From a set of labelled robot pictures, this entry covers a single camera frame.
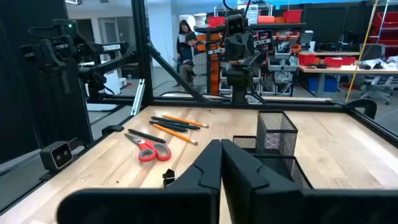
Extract silver aluminium bar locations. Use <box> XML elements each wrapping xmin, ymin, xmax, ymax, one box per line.
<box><xmin>130</xmin><ymin>78</ymin><xmax>146</xmax><ymax>117</ymax></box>

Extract black side panel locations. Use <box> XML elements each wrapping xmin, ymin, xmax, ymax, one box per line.
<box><xmin>0</xmin><ymin>0</ymin><xmax>94</xmax><ymax>164</ymax></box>

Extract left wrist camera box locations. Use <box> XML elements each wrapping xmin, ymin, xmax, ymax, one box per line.
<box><xmin>224</xmin><ymin>12</ymin><xmax>249</xmax><ymax>35</ymax></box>

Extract black binder clip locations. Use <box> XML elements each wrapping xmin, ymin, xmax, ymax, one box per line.
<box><xmin>162</xmin><ymin>168</ymin><xmax>177</xmax><ymax>189</ymax></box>

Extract red-handled scissors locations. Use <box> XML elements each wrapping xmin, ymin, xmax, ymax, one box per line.
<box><xmin>124</xmin><ymin>133</ymin><xmax>172</xmax><ymax>163</ymax></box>

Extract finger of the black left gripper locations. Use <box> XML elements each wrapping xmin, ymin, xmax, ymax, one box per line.
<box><xmin>224</xmin><ymin>32</ymin><xmax>240</xmax><ymax>62</ymax></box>
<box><xmin>239</xmin><ymin>32</ymin><xmax>255</xmax><ymax>62</ymax></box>

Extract storage shelf with bins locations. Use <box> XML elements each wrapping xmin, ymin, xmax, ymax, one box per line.
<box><xmin>194</xmin><ymin>21</ymin><xmax>307</xmax><ymax>97</ymax></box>

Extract red metal rack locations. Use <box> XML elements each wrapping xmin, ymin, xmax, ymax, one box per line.
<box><xmin>368</xmin><ymin>11</ymin><xmax>398</xmax><ymax>58</ymax></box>

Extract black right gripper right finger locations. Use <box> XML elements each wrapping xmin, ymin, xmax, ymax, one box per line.
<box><xmin>221</xmin><ymin>138</ymin><xmax>398</xmax><ymax>224</ymax></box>

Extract grey office chair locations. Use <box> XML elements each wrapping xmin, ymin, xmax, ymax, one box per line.
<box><xmin>354</xmin><ymin>43</ymin><xmax>395</xmax><ymax>106</ymax></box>

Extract wooden background table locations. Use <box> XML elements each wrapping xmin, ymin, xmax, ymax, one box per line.
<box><xmin>298</xmin><ymin>63</ymin><xmax>398</xmax><ymax>98</ymax></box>

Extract red flat tray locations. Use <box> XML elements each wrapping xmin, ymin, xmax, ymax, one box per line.
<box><xmin>323</xmin><ymin>56</ymin><xmax>358</xmax><ymax>68</ymax></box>

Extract blue storage bin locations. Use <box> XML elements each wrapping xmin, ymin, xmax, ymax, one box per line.
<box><xmin>308</xmin><ymin>77</ymin><xmax>339</xmax><ymax>93</ymax></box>

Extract yellow slanted cord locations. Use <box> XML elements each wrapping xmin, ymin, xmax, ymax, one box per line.
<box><xmin>345</xmin><ymin>0</ymin><xmax>379</xmax><ymax>103</ymax></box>

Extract black mesh desk organizer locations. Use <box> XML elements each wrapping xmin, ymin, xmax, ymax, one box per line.
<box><xmin>232</xmin><ymin>111</ymin><xmax>313</xmax><ymax>190</ymax></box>

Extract black frame clamp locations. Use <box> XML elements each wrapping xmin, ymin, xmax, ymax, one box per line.
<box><xmin>101</xmin><ymin>124</ymin><xmax>125</xmax><ymax>136</ymax></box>

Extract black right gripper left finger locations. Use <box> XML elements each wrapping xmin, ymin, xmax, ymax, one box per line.
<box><xmin>57</xmin><ymin>139</ymin><xmax>223</xmax><ymax>224</ymax></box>

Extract black table-level camera box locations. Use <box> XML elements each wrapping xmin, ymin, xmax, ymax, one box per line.
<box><xmin>39</xmin><ymin>140</ymin><xmax>74</xmax><ymax>172</ymax></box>

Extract red storage bin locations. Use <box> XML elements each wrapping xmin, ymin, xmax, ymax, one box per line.
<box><xmin>207</xmin><ymin>16</ymin><xmax>226</xmax><ymax>28</ymax></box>
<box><xmin>297</xmin><ymin>53</ymin><xmax>317</xmax><ymax>66</ymax></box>
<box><xmin>257</xmin><ymin>15</ymin><xmax>276</xmax><ymax>25</ymax></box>
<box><xmin>282</xmin><ymin>9</ymin><xmax>303</xmax><ymax>24</ymax></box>

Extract person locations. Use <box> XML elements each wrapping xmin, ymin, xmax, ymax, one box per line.
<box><xmin>178</xmin><ymin>32</ymin><xmax>200</xmax><ymax>88</ymax></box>
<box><xmin>175</xmin><ymin>19</ymin><xmax>196</xmax><ymax>75</ymax></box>

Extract white drawer unit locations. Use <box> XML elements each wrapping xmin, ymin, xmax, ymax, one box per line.
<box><xmin>238</xmin><ymin>4</ymin><xmax>259</xmax><ymax>26</ymax></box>

